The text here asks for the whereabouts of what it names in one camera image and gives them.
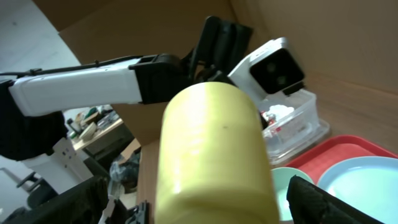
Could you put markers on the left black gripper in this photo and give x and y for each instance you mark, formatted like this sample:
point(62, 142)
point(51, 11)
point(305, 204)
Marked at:
point(220, 48)

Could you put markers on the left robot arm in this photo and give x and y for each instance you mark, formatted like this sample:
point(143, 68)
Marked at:
point(33, 127)

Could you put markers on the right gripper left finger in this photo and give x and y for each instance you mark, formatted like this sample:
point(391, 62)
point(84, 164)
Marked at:
point(83, 203)

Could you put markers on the red snack wrapper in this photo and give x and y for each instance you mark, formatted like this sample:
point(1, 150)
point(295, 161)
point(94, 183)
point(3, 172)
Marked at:
point(271, 121)

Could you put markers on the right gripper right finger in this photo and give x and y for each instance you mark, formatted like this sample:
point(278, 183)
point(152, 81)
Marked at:
point(309, 204)

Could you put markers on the red serving tray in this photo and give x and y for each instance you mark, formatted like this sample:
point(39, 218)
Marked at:
point(320, 158)

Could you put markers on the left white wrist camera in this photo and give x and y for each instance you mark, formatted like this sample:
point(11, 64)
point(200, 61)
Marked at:
point(268, 70)

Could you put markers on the yellow plastic cup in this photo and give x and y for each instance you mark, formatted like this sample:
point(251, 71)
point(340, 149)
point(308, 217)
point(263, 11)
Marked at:
point(213, 165)

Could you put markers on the white tissue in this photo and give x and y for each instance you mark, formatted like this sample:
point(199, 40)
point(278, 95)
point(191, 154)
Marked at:
point(279, 111)

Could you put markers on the light blue plate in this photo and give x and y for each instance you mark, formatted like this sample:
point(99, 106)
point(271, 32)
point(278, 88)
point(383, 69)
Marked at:
point(367, 183)

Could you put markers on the cluttered background desk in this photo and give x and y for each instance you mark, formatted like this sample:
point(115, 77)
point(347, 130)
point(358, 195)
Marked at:
point(98, 135)

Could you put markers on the clear plastic waste bin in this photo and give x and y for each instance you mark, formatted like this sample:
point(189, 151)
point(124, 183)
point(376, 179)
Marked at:
point(299, 130)

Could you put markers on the green bowl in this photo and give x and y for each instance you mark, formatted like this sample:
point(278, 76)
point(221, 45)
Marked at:
point(281, 178)

